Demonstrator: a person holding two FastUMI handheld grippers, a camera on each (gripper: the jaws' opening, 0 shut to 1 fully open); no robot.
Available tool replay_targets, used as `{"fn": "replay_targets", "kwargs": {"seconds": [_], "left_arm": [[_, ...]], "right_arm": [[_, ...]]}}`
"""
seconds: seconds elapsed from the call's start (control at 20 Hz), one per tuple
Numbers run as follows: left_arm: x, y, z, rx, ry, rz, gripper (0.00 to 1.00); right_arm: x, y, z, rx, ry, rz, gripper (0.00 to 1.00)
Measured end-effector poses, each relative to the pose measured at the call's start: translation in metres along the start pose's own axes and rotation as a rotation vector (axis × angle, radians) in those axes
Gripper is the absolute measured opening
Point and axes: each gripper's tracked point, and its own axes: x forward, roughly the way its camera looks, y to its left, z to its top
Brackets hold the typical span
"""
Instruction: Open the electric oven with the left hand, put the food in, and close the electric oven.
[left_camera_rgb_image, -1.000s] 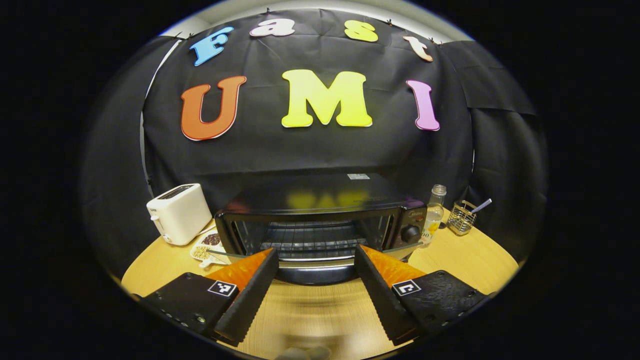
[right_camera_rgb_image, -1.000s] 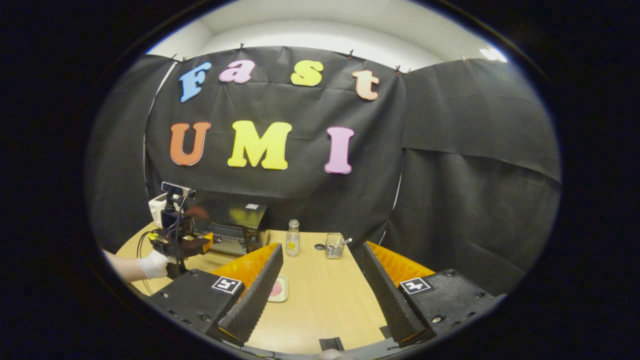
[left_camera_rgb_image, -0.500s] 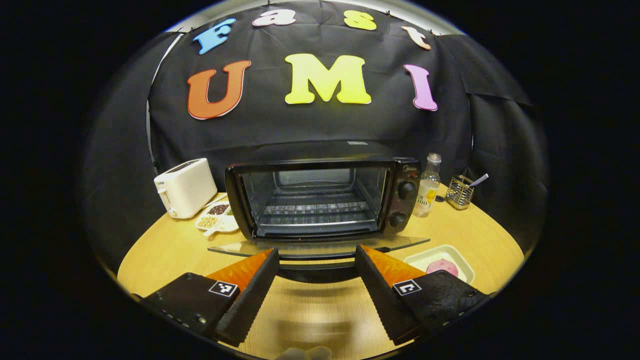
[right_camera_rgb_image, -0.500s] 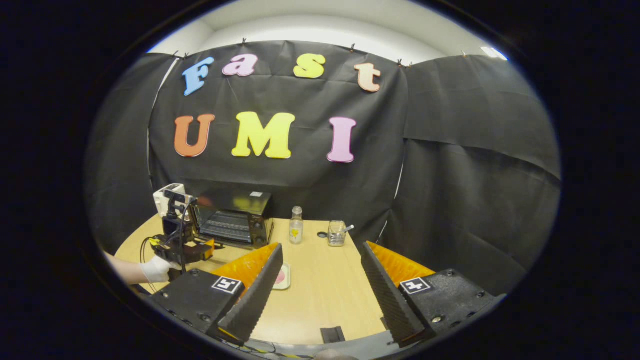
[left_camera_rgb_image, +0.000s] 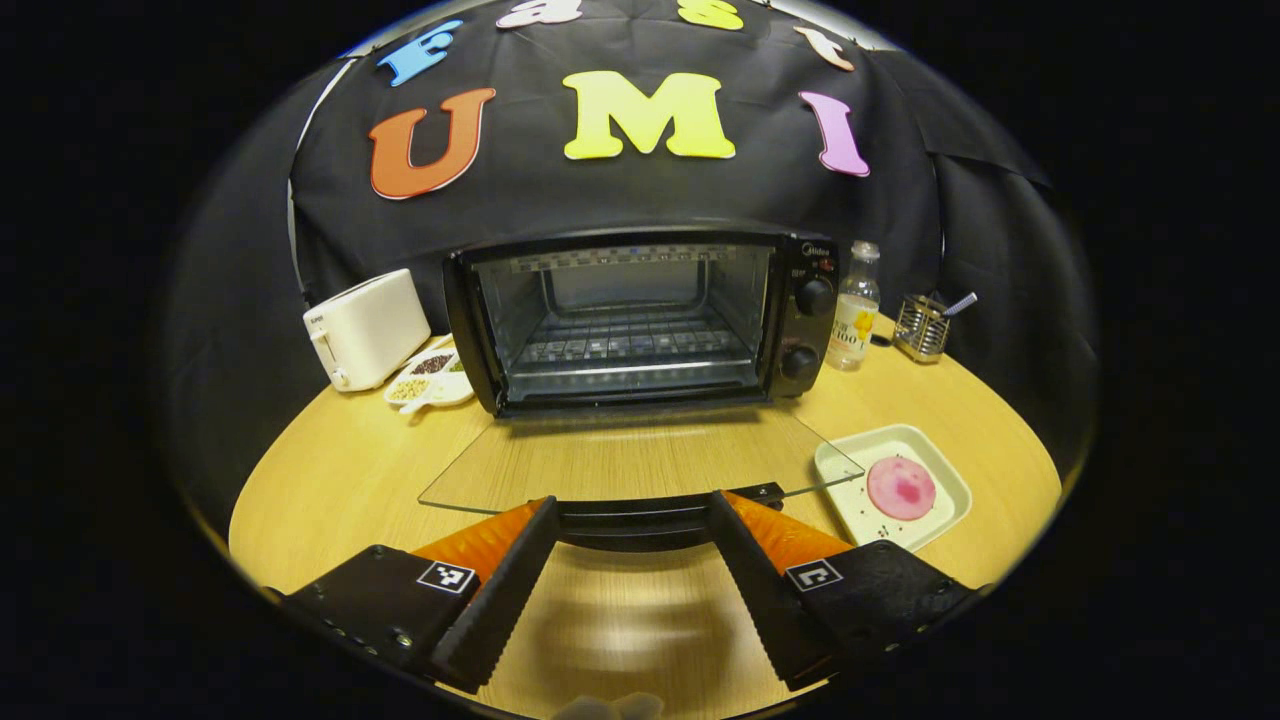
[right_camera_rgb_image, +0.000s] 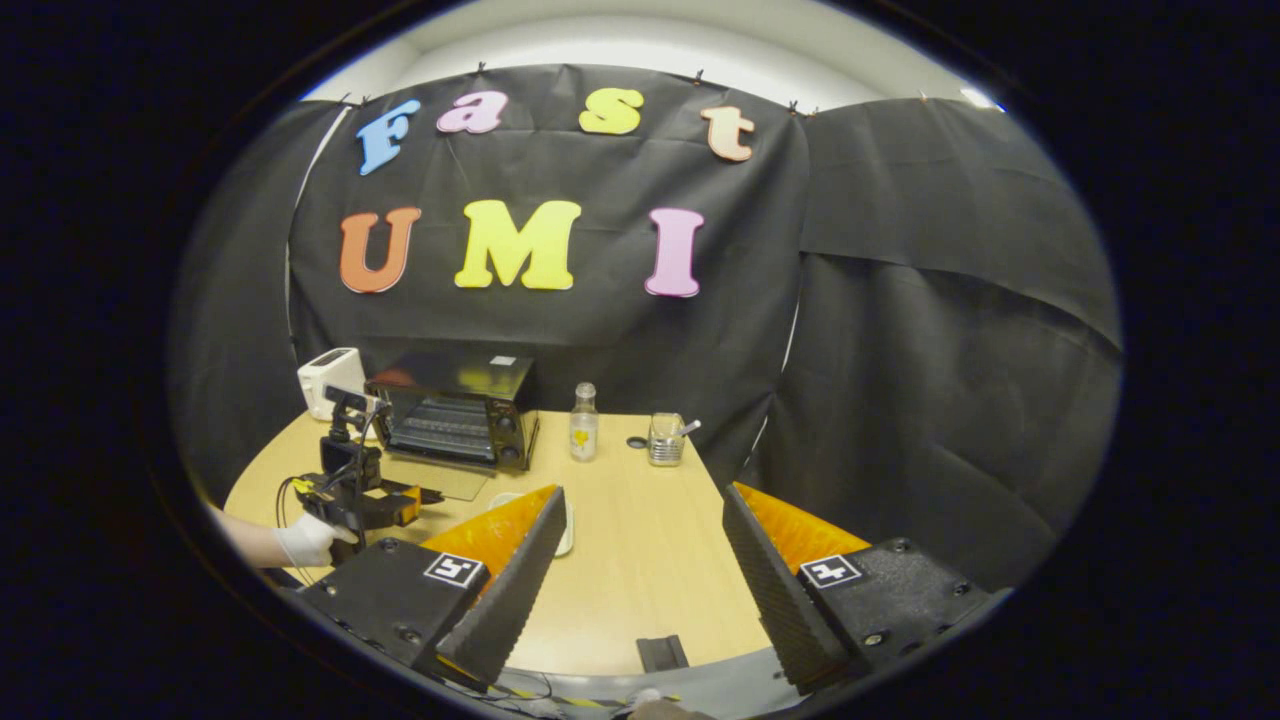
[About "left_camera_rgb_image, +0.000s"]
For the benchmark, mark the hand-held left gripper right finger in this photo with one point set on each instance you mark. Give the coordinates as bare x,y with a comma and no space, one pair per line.
760,600

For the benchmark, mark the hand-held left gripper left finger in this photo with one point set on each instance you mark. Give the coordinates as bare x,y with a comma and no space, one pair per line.
505,590

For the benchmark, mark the white square plate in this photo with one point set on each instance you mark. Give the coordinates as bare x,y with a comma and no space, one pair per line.
850,480

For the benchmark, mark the pink round cake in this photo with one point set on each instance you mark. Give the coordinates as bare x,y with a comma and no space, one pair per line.
900,488

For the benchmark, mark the black electric oven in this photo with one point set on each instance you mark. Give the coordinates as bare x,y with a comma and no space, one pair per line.
800,300

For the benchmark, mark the white divided snack dish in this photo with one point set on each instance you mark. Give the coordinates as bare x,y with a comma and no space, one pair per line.
430,388

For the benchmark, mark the white toaster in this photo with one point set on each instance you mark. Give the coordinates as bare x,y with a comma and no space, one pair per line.
370,330

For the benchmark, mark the clear bottle with yellow label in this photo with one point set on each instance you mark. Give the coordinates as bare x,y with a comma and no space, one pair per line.
853,320

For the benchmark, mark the metal spoon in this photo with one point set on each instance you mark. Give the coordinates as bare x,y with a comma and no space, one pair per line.
962,302

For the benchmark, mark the black backdrop cloth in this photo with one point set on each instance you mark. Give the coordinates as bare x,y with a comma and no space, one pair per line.
560,200

